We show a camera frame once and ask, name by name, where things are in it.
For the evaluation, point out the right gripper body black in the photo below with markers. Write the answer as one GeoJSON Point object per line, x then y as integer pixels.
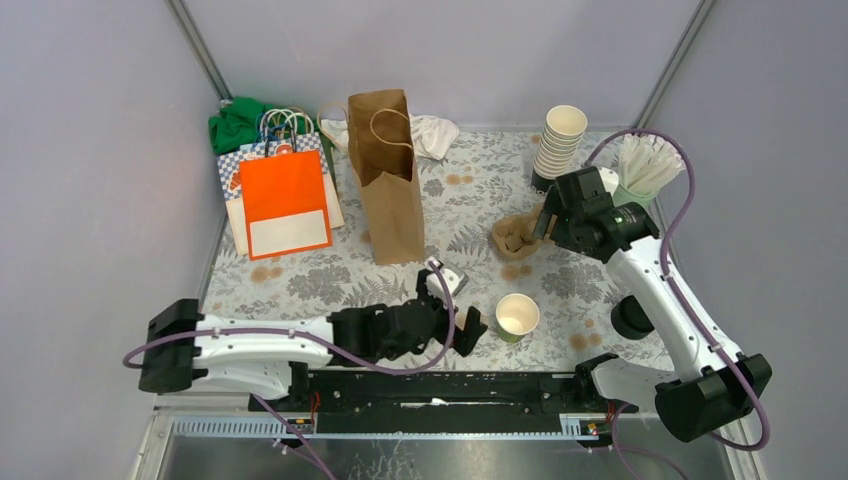
{"type": "Point", "coordinates": [564, 231]}

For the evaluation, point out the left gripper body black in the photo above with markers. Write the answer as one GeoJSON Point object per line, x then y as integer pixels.
{"type": "Point", "coordinates": [442, 331]}

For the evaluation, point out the brown pulp cup carrier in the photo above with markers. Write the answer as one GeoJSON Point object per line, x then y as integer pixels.
{"type": "Point", "coordinates": [512, 236]}

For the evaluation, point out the green paper cup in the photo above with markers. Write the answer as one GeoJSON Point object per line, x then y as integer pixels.
{"type": "Point", "coordinates": [516, 316]}

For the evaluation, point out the brown paper bag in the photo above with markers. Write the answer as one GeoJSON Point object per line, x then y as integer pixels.
{"type": "Point", "coordinates": [382, 155]}

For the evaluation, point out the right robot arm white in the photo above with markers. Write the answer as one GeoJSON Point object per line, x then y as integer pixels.
{"type": "Point", "coordinates": [712, 382]}

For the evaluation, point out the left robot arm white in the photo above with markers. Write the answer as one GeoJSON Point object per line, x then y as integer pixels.
{"type": "Point", "coordinates": [272, 360]}

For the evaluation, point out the green straw holder cup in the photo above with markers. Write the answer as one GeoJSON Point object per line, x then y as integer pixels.
{"type": "Point", "coordinates": [622, 196]}

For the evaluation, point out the floral table mat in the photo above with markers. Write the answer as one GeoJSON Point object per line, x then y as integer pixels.
{"type": "Point", "coordinates": [483, 178]}

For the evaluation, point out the white wrapped straws bundle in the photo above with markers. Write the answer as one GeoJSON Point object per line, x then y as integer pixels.
{"type": "Point", "coordinates": [647, 163]}

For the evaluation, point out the stack of paper cups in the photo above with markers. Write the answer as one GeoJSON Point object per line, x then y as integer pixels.
{"type": "Point", "coordinates": [564, 128]}

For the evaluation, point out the black cup lids stack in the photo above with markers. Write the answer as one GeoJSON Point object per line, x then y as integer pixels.
{"type": "Point", "coordinates": [630, 320]}

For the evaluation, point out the white cloth bag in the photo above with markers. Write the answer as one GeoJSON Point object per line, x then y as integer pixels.
{"type": "Point", "coordinates": [431, 136]}

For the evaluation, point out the orange paper bag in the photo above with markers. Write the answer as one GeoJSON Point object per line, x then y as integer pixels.
{"type": "Point", "coordinates": [285, 205]}

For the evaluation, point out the blue checkered paper bag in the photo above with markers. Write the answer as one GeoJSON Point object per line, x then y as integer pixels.
{"type": "Point", "coordinates": [228, 168]}

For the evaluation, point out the green cloth bag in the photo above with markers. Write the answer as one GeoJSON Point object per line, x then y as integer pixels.
{"type": "Point", "coordinates": [244, 120]}

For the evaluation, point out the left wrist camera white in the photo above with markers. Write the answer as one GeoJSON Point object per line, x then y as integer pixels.
{"type": "Point", "coordinates": [444, 278]}

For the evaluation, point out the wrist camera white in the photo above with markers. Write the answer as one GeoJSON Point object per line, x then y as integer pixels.
{"type": "Point", "coordinates": [610, 179]}
{"type": "Point", "coordinates": [444, 278]}

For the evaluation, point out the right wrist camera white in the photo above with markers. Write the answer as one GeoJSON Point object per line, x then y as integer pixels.
{"type": "Point", "coordinates": [610, 179]}

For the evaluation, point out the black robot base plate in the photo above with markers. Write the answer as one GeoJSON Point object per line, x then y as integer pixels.
{"type": "Point", "coordinates": [350, 393]}

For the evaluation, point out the white slotted cable duct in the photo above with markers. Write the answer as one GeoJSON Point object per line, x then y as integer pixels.
{"type": "Point", "coordinates": [426, 427]}

